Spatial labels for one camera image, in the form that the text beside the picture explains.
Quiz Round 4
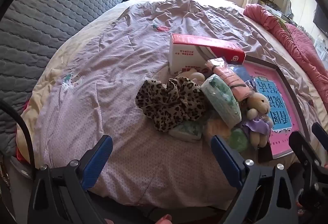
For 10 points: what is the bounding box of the blue packet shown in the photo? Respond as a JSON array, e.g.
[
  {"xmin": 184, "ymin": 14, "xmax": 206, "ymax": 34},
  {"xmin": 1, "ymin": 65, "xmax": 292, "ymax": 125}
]
[{"xmin": 231, "ymin": 65, "xmax": 253, "ymax": 83}]

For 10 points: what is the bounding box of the orange fluffy ball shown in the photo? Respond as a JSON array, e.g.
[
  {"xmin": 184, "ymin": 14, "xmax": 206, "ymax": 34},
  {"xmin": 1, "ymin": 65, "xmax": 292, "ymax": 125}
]
[{"xmin": 205, "ymin": 118, "xmax": 232, "ymax": 140}]

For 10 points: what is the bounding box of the pink picture book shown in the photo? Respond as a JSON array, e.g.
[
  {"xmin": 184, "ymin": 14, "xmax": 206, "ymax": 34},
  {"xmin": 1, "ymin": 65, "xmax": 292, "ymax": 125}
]
[{"xmin": 243, "ymin": 62, "xmax": 300, "ymax": 156}]

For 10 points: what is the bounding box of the purple dress plush bear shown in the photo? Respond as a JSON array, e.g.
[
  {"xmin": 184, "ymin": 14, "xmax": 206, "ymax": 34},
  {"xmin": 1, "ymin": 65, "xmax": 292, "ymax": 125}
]
[{"xmin": 241, "ymin": 93, "xmax": 274, "ymax": 147}]

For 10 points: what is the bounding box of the black cable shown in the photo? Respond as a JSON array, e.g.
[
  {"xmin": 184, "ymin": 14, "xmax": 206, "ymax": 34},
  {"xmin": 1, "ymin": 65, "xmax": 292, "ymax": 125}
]
[{"xmin": 0, "ymin": 99, "xmax": 35, "ymax": 181}]

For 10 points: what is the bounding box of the green tissue pack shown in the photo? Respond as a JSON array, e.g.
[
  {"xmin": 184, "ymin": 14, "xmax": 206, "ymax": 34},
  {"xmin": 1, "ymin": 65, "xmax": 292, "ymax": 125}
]
[
  {"xmin": 168, "ymin": 121, "xmax": 204, "ymax": 142},
  {"xmin": 200, "ymin": 74, "xmax": 243, "ymax": 128}
]

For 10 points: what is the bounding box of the green round puff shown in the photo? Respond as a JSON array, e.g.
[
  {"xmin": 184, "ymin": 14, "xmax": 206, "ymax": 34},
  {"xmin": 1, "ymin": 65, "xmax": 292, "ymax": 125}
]
[{"xmin": 228, "ymin": 128, "xmax": 249, "ymax": 153}]

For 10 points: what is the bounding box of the grey quilted headboard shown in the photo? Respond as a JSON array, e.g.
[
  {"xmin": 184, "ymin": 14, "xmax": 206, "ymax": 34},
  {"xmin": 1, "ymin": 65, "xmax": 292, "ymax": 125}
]
[{"xmin": 0, "ymin": 0, "xmax": 132, "ymax": 160}]

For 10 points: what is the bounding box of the green striped cloth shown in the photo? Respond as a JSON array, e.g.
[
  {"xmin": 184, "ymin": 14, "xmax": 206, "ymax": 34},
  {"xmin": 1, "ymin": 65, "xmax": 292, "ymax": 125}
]
[{"xmin": 277, "ymin": 15, "xmax": 291, "ymax": 33}]

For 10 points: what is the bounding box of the pink quilt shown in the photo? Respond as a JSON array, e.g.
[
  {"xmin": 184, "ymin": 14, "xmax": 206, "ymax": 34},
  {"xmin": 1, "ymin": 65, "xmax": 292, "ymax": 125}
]
[{"xmin": 243, "ymin": 3, "xmax": 328, "ymax": 122}]

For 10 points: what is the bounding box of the white cabinet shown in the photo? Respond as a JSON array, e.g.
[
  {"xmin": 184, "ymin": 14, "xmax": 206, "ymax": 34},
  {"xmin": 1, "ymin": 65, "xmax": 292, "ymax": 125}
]
[{"xmin": 314, "ymin": 37, "xmax": 328, "ymax": 60}]

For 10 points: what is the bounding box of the red white tissue box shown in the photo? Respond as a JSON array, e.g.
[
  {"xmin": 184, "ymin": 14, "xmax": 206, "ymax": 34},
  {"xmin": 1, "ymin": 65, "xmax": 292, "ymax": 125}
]
[{"xmin": 168, "ymin": 33, "xmax": 246, "ymax": 76}]

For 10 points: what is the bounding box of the white framed vanity mirror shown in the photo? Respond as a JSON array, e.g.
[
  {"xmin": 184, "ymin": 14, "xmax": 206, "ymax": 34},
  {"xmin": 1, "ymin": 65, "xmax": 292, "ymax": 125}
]
[{"xmin": 272, "ymin": 0, "xmax": 293, "ymax": 18}]

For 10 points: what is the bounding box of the beige bed sheet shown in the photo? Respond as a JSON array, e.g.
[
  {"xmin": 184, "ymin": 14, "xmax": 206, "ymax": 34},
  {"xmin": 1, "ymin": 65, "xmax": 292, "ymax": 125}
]
[{"xmin": 17, "ymin": 0, "xmax": 328, "ymax": 163}]

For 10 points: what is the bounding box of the purple printed quilt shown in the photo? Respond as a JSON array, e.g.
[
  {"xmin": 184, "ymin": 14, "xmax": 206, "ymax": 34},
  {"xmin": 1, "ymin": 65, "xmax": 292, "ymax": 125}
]
[{"xmin": 18, "ymin": 0, "xmax": 326, "ymax": 211}]

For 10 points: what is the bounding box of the pink striped packet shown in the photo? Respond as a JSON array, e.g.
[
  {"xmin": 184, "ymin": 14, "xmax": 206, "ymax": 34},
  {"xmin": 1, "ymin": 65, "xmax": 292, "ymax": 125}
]
[{"xmin": 207, "ymin": 58, "xmax": 254, "ymax": 101}]

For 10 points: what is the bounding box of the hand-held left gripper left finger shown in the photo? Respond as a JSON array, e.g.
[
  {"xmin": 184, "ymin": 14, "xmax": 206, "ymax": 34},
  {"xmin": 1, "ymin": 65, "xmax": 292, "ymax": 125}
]
[{"xmin": 27, "ymin": 135, "xmax": 114, "ymax": 224}]

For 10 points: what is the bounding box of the black television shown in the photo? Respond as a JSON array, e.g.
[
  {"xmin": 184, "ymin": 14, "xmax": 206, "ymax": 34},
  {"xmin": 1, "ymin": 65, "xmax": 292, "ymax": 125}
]
[{"xmin": 313, "ymin": 3, "xmax": 328, "ymax": 37}]

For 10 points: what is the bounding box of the leopard print scrunchie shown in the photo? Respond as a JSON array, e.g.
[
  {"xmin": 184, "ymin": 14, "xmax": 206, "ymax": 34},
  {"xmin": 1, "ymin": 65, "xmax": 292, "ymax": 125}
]
[{"xmin": 135, "ymin": 77, "xmax": 207, "ymax": 132}]

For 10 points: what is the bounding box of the pink dress plush bear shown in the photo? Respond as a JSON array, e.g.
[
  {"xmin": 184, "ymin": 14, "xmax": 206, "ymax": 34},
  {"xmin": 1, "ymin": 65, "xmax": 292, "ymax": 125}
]
[{"xmin": 175, "ymin": 72, "xmax": 206, "ymax": 85}]

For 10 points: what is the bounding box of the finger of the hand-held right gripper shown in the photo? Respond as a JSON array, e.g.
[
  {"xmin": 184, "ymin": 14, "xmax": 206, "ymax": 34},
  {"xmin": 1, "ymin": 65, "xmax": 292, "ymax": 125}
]
[
  {"xmin": 289, "ymin": 132, "xmax": 325, "ymax": 170},
  {"xmin": 311, "ymin": 123, "xmax": 328, "ymax": 149}
]

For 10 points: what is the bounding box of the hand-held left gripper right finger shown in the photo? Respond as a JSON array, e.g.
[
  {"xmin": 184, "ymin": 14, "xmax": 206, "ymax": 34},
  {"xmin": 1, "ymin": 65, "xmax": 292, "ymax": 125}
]
[{"xmin": 210, "ymin": 135, "xmax": 299, "ymax": 224}]

